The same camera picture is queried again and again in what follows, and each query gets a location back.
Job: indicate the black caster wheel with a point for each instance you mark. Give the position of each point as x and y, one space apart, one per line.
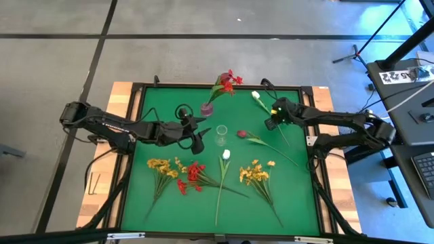
391 202

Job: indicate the silver metal bracket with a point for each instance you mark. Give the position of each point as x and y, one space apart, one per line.
125 236
313 240

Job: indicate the red artificial tulip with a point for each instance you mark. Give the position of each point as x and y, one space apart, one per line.
213 93
241 133

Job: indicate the white marker paper sheet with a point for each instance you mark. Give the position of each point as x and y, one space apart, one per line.
390 77

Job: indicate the green table mat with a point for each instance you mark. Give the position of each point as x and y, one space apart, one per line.
169 210

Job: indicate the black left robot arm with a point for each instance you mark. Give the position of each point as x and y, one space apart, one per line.
112 127

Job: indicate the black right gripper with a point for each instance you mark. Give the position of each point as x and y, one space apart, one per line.
288 112

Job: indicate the clear glass vase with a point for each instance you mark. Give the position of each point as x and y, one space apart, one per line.
221 142

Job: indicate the black diagonal support strut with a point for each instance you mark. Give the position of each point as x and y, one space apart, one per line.
105 203
334 210

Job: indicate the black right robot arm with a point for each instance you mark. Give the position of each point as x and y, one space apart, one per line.
339 118

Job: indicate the black crossbar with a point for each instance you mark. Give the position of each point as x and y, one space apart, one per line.
51 236

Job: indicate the white artificial tulip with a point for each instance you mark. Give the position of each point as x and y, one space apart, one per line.
255 95
226 154

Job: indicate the dark gray desk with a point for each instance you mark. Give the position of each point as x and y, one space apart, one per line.
410 203

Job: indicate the black tripod stand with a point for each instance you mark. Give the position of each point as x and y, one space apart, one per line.
356 54

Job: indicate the yellow artificial flower bunch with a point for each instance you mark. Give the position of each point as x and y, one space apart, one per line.
162 167
257 175

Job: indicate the purple ribbed vase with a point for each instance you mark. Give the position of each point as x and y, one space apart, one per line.
207 110

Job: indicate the black hex key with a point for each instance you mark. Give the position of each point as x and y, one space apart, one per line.
90 184
96 184

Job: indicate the gray floor object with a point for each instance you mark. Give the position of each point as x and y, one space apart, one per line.
12 151

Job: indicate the thick black post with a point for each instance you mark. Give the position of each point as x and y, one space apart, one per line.
407 44

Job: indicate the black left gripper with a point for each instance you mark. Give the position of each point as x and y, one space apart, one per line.
176 132

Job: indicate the black frame clamp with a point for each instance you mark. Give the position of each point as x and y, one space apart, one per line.
156 81
266 82

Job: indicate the black keyboard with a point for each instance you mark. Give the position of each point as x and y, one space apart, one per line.
425 173

